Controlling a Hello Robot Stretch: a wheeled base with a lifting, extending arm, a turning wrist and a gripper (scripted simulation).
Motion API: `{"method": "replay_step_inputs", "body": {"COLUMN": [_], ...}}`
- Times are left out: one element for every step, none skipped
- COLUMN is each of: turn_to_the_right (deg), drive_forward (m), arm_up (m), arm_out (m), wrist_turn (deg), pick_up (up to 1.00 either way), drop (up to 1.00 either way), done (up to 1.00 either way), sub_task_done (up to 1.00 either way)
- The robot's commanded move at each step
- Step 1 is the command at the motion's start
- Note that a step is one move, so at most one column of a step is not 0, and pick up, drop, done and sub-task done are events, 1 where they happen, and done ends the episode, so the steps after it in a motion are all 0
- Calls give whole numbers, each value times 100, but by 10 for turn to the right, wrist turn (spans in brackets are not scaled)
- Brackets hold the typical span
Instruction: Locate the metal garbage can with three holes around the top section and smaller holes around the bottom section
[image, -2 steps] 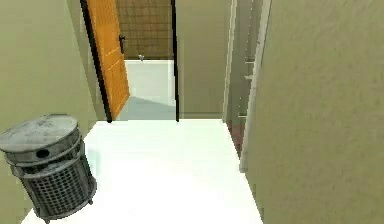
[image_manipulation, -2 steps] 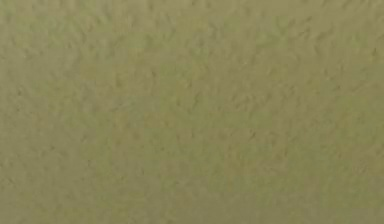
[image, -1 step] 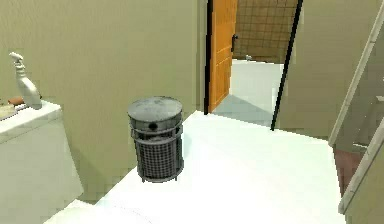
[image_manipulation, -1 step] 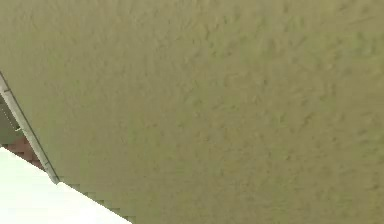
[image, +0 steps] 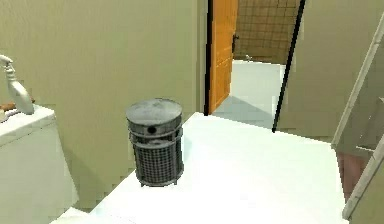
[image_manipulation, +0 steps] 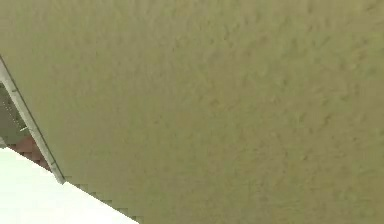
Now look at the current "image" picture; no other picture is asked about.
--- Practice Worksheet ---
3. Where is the grey metal garbage can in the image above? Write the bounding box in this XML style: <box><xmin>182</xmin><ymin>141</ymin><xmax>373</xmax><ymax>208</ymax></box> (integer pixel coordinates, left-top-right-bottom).
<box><xmin>125</xmin><ymin>97</ymin><xmax>185</xmax><ymax>188</ymax></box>

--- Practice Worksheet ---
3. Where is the orange room door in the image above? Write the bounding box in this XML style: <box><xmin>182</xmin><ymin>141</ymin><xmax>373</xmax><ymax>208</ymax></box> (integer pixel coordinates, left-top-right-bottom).
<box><xmin>208</xmin><ymin>0</ymin><xmax>240</xmax><ymax>115</ymax></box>

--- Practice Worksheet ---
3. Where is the white bathtub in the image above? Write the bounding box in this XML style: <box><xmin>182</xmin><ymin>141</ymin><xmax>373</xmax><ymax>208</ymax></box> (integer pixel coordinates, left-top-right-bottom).
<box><xmin>229</xmin><ymin>59</ymin><xmax>287</xmax><ymax>113</ymax></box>

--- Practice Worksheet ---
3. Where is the white toilet tank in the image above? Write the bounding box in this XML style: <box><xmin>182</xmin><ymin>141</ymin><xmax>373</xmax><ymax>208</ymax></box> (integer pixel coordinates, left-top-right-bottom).
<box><xmin>0</xmin><ymin>104</ymin><xmax>80</xmax><ymax>224</ymax></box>

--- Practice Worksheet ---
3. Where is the white spray bottle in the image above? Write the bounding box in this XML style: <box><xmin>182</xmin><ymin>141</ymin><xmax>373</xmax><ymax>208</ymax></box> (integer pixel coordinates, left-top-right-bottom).
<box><xmin>0</xmin><ymin>54</ymin><xmax>35</xmax><ymax>116</ymax></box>

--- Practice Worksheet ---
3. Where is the brown object on tank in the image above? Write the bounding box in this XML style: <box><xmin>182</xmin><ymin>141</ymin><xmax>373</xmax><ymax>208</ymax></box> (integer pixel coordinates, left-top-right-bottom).
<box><xmin>0</xmin><ymin>97</ymin><xmax>36</xmax><ymax>113</ymax></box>

